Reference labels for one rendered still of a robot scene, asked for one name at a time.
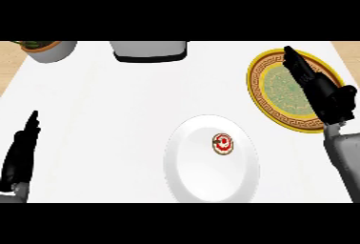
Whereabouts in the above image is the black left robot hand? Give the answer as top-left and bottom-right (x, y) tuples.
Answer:
(0, 110), (43, 193)

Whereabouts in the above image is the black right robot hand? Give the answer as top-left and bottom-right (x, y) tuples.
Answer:
(282, 45), (359, 126)

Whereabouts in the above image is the yellow patterned plate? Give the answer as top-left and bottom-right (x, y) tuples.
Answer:
(246, 48), (347, 134)

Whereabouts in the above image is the red and white cupcake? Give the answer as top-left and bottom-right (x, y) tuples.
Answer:
(210, 132), (237, 156)

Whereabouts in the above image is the white plate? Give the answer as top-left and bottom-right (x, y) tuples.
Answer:
(164, 114), (262, 204)

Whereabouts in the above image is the grey plant pot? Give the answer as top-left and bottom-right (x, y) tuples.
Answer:
(11, 40), (79, 64)

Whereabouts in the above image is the grey and black appliance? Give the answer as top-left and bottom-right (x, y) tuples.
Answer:
(108, 40), (191, 64)

